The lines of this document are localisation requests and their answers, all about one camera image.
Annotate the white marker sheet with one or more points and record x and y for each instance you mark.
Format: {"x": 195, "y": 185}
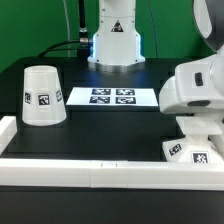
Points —
{"x": 89, "y": 96}

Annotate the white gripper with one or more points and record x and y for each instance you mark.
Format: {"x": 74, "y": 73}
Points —
{"x": 196, "y": 87}

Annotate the white lamp base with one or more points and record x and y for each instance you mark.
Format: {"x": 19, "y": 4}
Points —
{"x": 195, "y": 147}

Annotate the white lamp shade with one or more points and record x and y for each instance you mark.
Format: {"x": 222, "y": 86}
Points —
{"x": 43, "y": 102}

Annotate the white front fence rail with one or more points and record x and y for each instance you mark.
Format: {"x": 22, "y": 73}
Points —
{"x": 111, "y": 174}

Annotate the white fence rail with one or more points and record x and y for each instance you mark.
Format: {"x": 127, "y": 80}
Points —
{"x": 111, "y": 174}
{"x": 8, "y": 129}

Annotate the white left fence rail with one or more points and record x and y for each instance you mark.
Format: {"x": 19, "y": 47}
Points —
{"x": 8, "y": 129}

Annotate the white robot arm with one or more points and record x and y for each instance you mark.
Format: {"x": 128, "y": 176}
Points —
{"x": 117, "y": 44}

